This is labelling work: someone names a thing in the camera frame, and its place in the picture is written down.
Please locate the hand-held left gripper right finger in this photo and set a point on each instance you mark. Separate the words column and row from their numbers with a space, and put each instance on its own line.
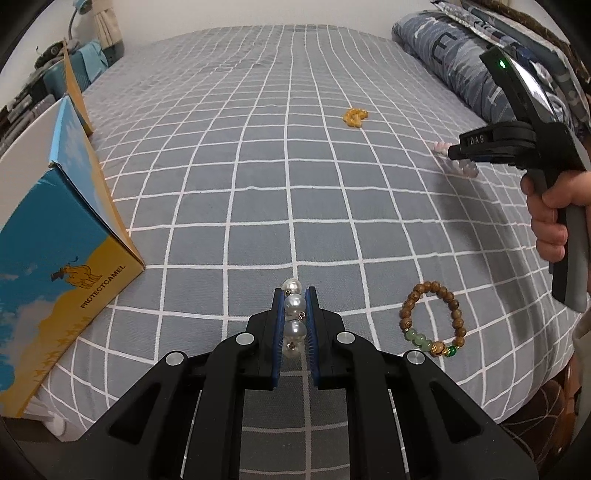
column 314, row 341

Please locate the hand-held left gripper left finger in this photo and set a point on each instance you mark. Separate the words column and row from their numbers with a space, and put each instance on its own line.
column 277, row 341

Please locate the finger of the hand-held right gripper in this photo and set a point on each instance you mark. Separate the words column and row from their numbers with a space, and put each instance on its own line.
column 489, row 141

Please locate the white pearl bead strand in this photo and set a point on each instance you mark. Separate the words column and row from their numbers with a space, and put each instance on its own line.
column 294, row 304

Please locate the blue and yellow cardboard box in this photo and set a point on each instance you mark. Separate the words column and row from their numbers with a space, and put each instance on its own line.
column 51, row 258

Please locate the person's right hand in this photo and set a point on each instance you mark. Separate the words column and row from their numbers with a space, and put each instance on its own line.
column 545, row 221

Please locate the grey patterned pillow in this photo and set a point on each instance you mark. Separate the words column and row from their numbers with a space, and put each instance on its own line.
column 549, row 50

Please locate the folded blue printed duvet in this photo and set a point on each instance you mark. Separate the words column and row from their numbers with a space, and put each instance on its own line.
column 443, row 50

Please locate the grey checked bed sheet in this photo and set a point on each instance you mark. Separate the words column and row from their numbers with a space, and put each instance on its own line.
column 277, row 161

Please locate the orange cardboard box flap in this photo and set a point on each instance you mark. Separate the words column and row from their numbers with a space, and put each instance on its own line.
column 76, row 87

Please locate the teal storage box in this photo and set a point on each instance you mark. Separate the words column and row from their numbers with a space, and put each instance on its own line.
column 92, row 62

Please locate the grey electronic devices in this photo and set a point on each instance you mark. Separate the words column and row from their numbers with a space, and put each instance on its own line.
column 23, row 110

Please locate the beige curtain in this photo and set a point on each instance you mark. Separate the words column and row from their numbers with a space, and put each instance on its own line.
column 110, row 23

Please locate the blue desk lamp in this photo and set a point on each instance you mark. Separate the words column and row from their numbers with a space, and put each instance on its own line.
column 83, row 9

